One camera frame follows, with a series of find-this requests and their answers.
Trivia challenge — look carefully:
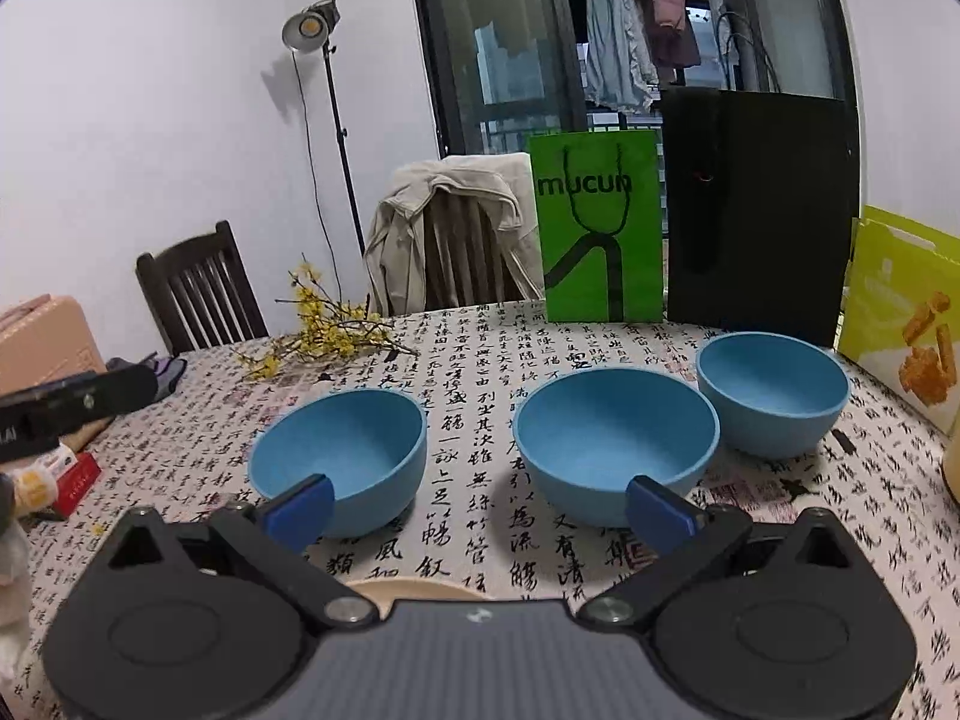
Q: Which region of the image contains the cream plate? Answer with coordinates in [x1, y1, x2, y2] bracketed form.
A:
[346, 576, 460, 620]

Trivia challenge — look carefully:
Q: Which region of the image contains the blue bowl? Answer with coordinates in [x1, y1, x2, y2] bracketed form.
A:
[696, 331, 851, 460]
[513, 366, 721, 528]
[249, 388, 428, 539]

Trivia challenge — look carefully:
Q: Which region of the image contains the pink hanging garment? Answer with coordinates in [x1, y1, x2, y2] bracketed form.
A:
[646, 0, 702, 68]

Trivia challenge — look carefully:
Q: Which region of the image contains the dark wooden chair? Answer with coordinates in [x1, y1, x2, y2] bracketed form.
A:
[136, 220, 269, 356]

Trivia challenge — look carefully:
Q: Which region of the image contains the studio light on stand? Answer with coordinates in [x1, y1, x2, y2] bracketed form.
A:
[282, 0, 368, 260]

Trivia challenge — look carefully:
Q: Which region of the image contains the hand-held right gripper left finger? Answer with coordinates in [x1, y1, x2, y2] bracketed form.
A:
[109, 474, 380, 632]

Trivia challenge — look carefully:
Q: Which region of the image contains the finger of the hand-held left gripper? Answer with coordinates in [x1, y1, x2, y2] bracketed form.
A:
[0, 364, 160, 432]

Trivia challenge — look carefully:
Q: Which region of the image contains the light blue hanging shirt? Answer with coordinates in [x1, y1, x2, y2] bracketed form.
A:
[583, 0, 661, 112]

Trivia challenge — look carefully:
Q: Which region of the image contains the green paper bag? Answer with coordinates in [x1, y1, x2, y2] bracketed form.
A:
[525, 129, 666, 323]

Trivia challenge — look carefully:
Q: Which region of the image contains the yellow flower branch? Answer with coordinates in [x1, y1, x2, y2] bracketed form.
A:
[234, 261, 421, 382]

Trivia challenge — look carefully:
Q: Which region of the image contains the red box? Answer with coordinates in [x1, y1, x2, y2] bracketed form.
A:
[45, 452, 102, 518]

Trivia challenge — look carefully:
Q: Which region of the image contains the grey purple cloth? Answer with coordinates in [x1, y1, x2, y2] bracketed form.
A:
[105, 352, 188, 397]

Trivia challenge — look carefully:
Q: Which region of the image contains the black paper bag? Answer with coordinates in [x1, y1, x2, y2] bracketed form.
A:
[660, 7, 862, 350]

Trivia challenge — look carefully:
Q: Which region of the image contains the black framed glass door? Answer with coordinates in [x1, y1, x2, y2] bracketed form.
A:
[407, 0, 863, 166]

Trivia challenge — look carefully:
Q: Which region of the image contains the pink small suitcase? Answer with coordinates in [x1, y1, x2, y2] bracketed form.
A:
[0, 294, 113, 445]

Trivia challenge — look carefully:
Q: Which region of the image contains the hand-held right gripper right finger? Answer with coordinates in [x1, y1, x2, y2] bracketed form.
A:
[581, 474, 850, 631]

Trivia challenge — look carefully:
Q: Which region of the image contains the calligraphy printed tablecloth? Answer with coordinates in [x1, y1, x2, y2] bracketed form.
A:
[0, 298, 960, 720]

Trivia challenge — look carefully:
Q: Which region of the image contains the wooden chair with jacket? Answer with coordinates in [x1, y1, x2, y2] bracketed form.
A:
[422, 184, 526, 312]

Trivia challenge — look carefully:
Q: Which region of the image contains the yellow-green snack box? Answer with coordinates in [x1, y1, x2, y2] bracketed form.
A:
[836, 205, 960, 436]

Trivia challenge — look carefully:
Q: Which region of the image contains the white hanging garment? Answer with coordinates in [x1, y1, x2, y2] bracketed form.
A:
[705, 0, 740, 61]

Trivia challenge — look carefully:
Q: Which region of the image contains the beige jacket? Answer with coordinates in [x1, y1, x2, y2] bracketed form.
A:
[364, 152, 545, 316]

